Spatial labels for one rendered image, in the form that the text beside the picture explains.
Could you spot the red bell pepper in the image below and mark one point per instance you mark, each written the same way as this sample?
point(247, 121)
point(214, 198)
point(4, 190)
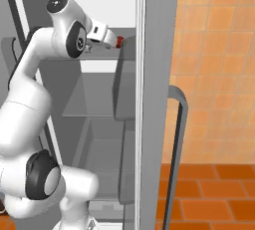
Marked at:
point(119, 41)

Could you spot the glass fridge shelf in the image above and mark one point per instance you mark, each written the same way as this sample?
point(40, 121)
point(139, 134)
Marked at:
point(93, 98)

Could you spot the grey open fridge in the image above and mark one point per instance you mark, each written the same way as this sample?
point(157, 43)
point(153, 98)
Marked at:
point(99, 5)

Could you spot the grey fridge door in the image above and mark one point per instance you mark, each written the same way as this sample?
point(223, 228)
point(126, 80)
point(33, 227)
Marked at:
point(159, 41)

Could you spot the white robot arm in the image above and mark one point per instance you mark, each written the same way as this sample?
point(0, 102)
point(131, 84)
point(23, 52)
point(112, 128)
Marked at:
point(26, 114)

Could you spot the grey fridge door bin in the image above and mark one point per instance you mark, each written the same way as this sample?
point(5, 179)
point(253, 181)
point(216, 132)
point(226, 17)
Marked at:
point(125, 84)
point(128, 164)

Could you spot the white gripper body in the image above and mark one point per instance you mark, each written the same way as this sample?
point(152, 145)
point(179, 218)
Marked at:
point(109, 37)

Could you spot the grey fridge drawer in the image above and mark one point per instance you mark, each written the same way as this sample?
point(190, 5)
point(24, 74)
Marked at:
point(99, 161)

